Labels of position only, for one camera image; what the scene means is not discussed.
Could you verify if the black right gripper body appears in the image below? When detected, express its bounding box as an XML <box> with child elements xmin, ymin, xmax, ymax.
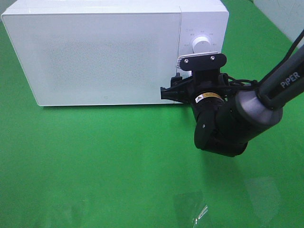
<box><xmin>187</xmin><ymin>71</ymin><xmax>247</xmax><ymax>157</ymax></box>

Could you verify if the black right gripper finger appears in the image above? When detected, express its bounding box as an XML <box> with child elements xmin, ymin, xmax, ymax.
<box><xmin>171</xmin><ymin>73</ymin><xmax>193</xmax><ymax>87</ymax></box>
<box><xmin>160</xmin><ymin>85</ymin><xmax>190</xmax><ymax>104</ymax></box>

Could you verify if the white microwave door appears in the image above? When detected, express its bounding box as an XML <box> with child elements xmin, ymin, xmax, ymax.
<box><xmin>2</xmin><ymin>13</ymin><xmax>180</xmax><ymax>106</ymax></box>

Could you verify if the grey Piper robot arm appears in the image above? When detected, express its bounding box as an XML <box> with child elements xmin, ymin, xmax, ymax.
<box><xmin>160</xmin><ymin>48</ymin><xmax>304</xmax><ymax>157</ymax></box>

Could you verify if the upper white microwave knob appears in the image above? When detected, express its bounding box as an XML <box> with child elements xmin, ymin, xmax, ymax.
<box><xmin>192</xmin><ymin>36</ymin><xmax>212</xmax><ymax>54</ymax></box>

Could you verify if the white microwave oven body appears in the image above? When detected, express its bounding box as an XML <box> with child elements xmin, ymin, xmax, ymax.
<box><xmin>4</xmin><ymin>0</ymin><xmax>230</xmax><ymax>107</ymax></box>

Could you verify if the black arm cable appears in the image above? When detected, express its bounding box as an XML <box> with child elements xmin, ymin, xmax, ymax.
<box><xmin>223</xmin><ymin>30</ymin><xmax>304</xmax><ymax>95</ymax></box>

